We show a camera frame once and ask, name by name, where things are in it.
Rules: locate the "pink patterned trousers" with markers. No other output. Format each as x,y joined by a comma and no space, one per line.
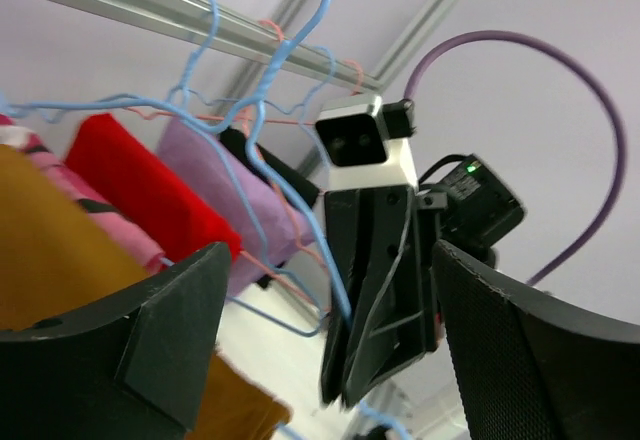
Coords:
115,224

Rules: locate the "right aluminium frame post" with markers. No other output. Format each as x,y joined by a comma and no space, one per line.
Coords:
382,36

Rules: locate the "blue hanger with brown trousers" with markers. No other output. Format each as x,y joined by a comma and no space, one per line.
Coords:
379,415

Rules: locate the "blue hanger with pink trousers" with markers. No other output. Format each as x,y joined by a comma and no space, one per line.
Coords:
176,105

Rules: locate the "red trousers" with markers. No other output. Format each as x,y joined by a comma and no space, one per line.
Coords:
136,182

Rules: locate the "lilac trousers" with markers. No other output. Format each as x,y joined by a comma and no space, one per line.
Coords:
212,173

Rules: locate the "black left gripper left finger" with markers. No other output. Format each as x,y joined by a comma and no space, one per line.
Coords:
132,365

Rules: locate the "black trousers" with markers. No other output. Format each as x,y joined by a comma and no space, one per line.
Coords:
234,141

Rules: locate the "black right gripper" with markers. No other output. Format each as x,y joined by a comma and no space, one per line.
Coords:
394,297

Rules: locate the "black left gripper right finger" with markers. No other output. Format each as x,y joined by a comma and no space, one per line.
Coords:
529,365

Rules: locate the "aluminium hanging rail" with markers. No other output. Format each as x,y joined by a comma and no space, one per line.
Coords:
237,35

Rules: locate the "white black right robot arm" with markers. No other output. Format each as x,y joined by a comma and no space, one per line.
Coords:
479,211

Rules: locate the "brown trousers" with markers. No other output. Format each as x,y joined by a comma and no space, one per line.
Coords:
55,259

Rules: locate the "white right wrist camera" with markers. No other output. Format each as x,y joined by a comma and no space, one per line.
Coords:
367,143

